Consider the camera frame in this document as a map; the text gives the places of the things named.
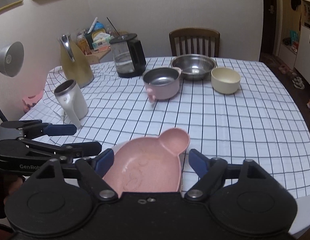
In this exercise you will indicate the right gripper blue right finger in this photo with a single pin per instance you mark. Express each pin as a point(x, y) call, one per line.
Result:
point(210, 173)

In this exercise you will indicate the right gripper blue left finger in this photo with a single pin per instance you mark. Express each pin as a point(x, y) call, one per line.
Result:
point(91, 173)

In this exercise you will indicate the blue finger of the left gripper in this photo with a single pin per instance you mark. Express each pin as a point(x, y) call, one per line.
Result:
point(85, 149)
point(59, 130)

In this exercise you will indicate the small white plate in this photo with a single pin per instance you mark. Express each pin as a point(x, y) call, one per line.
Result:
point(115, 148)

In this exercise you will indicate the pink mouse-shaped plate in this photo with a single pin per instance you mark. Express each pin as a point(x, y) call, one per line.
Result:
point(149, 164)

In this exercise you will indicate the cream ceramic bowl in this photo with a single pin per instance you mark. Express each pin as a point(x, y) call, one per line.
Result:
point(225, 80)

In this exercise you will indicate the pink pot steel inside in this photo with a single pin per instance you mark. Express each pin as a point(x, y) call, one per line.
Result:
point(162, 83)

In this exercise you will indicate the large stainless steel bowl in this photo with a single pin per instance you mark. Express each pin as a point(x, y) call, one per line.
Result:
point(194, 67)

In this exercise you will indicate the person's left hand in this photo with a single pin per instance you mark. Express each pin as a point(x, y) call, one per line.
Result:
point(13, 184)

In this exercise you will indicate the pink stool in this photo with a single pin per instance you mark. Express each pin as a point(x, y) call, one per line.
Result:
point(31, 101)

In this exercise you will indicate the gold thermos jug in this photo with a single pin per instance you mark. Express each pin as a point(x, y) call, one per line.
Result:
point(74, 63)

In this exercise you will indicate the checkered white tablecloth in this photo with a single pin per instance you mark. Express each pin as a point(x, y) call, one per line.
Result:
point(260, 121)

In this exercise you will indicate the wooden side cabinet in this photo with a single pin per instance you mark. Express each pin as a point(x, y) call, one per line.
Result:
point(95, 56)

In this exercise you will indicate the grey desk lamp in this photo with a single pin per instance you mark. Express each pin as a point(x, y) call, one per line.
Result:
point(11, 59)

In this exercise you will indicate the tissue box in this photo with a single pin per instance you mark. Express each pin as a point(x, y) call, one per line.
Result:
point(100, 41)

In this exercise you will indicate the glass electric kettle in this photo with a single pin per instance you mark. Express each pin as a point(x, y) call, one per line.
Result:
point(128, 55)

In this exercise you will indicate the far wooden chair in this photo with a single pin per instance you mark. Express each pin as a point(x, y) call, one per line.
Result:
point(201, 41)

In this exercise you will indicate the white cabinet unit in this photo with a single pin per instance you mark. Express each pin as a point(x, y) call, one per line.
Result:
point(294, 49)

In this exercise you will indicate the silver mug with handle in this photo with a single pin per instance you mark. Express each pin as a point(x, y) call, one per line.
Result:
point(72, 101)

